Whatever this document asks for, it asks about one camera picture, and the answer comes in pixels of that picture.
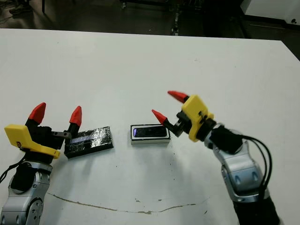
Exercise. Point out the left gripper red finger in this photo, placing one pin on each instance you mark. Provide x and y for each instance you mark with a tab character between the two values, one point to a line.
77	116
38	112

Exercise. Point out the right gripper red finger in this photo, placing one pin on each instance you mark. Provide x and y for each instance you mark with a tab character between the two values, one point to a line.
179	96
161	118

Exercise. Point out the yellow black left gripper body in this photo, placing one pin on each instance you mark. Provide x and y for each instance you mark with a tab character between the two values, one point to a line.
23	140

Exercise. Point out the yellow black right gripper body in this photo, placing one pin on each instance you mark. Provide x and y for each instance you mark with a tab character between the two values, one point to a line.
197	117

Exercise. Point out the slim black camera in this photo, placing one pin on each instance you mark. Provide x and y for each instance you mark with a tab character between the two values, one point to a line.
150	131

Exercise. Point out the glossy black box lid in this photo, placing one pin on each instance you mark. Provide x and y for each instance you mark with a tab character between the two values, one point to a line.
91	143

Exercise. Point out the person's leg with shoe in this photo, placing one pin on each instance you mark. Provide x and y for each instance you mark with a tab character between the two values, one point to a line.
16	10

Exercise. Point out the white cabinet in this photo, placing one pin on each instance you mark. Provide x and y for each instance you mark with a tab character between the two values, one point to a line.
269	8

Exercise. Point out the white camera box base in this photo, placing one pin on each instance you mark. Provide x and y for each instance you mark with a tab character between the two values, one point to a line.
150	141

